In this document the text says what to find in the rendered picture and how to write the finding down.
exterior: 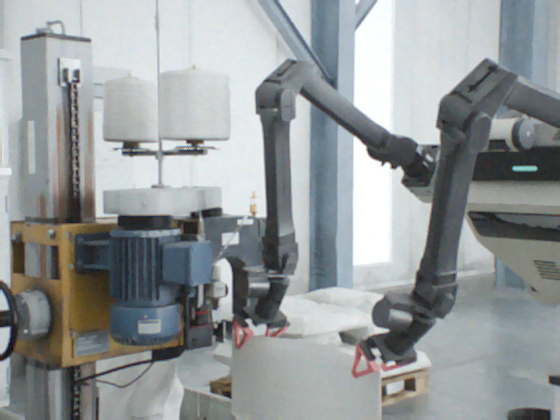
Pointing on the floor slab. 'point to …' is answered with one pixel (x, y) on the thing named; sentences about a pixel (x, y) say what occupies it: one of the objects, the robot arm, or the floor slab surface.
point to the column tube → (55, 198)
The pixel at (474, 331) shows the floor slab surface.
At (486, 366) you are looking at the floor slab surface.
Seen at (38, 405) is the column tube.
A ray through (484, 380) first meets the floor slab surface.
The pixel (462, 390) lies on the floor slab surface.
